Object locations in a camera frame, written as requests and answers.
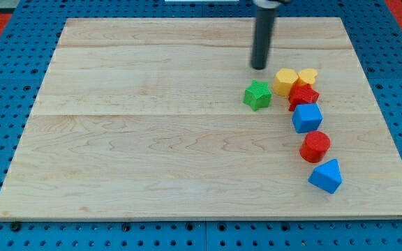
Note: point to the green star block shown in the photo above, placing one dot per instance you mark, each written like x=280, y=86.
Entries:
x=257, y=95

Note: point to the red star block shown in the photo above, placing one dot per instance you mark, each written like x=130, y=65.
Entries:
x=302, y=94

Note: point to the yellow heart block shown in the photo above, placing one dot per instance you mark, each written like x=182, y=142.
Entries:
x=307, y=76

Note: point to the blue triangle block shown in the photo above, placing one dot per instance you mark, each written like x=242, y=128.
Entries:
x=327, y=176

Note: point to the yellow hexagon block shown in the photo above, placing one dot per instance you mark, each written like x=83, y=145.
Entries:
x=284, y=80

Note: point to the blue cube block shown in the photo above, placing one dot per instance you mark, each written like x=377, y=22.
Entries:
x=307, y=118

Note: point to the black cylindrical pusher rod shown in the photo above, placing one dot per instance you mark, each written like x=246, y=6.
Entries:
x=266, y=11

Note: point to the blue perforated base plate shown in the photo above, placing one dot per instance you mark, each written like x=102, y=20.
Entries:
x=27, y=44

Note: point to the wooden board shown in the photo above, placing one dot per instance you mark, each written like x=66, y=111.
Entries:
x=143, y=119

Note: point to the red cylinder block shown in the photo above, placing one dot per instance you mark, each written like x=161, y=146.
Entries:
x=315, y=146

